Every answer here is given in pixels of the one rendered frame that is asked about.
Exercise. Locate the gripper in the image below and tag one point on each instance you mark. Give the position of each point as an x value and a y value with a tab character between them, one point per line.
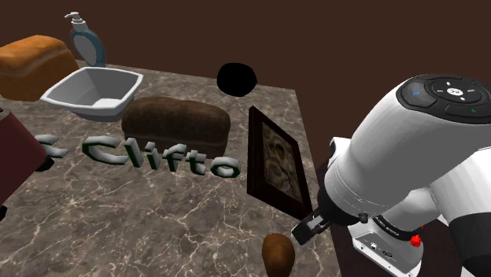
307	229

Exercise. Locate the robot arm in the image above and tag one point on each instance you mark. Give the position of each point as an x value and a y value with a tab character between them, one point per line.
399	153

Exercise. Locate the small brown bread roll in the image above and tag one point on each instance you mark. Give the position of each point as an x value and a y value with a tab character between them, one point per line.
278	255

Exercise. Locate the dark framed picture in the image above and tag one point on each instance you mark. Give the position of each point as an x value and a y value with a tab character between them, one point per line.
278	165

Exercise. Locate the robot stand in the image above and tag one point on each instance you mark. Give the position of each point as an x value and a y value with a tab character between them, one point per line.
437	255

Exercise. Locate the black round object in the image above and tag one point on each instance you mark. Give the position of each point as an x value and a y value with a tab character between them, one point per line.
236	79

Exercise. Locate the dark brown bread loaf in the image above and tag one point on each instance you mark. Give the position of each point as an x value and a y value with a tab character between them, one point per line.
174	122

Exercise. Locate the white green letter sign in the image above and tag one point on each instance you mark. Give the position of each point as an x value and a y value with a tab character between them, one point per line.
105	151

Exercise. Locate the white square bowl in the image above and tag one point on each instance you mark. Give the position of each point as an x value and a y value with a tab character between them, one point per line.
96	90

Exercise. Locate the blue soap dispenser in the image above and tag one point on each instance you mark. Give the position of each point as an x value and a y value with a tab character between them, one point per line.
87	48

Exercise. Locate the dark red appliance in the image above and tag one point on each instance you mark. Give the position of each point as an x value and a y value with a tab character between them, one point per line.
15	153

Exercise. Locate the orange bread loaf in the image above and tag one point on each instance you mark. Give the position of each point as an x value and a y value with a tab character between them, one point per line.
32	65

